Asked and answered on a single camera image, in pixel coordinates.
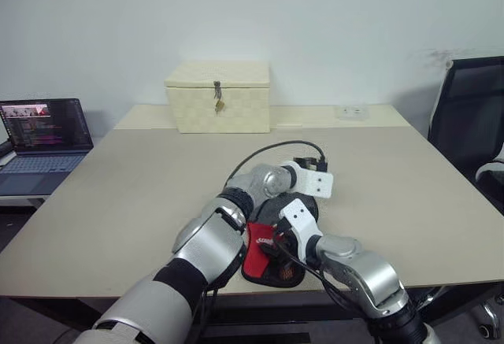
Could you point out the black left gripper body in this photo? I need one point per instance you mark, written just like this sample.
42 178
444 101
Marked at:
309 163

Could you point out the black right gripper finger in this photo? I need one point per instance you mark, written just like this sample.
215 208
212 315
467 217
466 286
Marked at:
269 249

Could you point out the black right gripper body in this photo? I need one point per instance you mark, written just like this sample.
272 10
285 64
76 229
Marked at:
287 243

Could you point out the red and black pouch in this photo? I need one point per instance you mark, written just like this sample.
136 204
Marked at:
256 257

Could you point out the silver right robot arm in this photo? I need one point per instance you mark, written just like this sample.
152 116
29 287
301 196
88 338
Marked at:
370 269

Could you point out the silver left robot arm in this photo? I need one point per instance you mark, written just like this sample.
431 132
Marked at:
212 249

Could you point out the white power socket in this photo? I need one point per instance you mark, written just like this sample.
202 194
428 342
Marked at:
353 112

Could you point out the cream lidded storage box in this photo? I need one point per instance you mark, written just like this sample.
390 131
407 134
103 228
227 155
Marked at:
236 108

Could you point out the small brass padlock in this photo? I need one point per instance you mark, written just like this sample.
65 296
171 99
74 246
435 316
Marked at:
219 106

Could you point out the black mesh office chair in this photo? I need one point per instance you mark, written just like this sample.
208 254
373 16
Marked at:
468 115

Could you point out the white rounded object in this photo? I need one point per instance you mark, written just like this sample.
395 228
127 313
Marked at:
490 169

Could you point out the open blue laptop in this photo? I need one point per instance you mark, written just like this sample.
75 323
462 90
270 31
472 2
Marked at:
39 163

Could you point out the white side desk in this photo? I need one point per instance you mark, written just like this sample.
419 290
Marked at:
19 200

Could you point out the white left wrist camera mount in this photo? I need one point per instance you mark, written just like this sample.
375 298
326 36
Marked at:
315 182

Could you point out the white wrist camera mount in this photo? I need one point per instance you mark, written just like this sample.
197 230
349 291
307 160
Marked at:
301 218
315 182

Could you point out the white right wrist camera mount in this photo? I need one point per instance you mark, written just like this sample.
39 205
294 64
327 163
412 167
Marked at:
301 218

